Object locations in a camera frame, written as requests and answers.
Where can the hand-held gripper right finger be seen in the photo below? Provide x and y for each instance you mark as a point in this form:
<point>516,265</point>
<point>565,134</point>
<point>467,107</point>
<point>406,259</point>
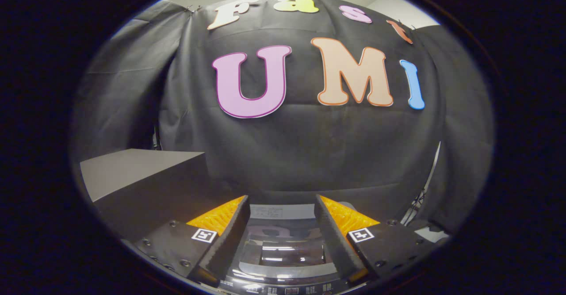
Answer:
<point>334,242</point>

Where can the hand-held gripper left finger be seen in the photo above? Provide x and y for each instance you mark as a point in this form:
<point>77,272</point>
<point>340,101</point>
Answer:
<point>232,244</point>

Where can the grey washing machine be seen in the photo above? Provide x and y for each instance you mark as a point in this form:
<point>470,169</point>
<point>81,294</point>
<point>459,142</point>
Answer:
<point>287,289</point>

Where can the black backdrop cloth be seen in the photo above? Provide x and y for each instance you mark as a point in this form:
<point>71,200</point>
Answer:
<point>309,153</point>

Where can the beige and dark cabinet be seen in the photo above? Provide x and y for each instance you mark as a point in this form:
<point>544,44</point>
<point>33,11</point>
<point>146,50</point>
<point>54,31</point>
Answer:
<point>132,171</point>

